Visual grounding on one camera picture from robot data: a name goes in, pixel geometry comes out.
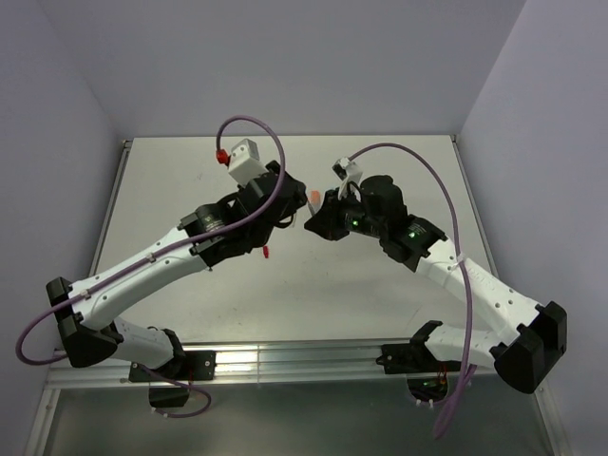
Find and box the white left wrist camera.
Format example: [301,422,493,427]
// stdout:
[228,139,266,187]

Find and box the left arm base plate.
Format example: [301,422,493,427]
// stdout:
[128,350,217,383]

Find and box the red cable connector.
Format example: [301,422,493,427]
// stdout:
[216,149,231,166]

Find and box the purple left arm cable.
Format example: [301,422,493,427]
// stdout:
[13,115,287,419]

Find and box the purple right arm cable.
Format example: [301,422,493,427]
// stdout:
[349,142,478,441]

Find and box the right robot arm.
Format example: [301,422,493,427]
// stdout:
[304,176,567,394]

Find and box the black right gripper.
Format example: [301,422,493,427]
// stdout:
[304,186,386,240]

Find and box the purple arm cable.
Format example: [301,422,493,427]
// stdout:
[349,142,478,441]
[13,115,287,419]

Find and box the aluminium frame rail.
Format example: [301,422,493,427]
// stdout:
[46,342,545,390]

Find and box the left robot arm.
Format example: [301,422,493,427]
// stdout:
[47,161,307,379]

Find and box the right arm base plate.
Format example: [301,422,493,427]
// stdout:
[375,343,461,375]

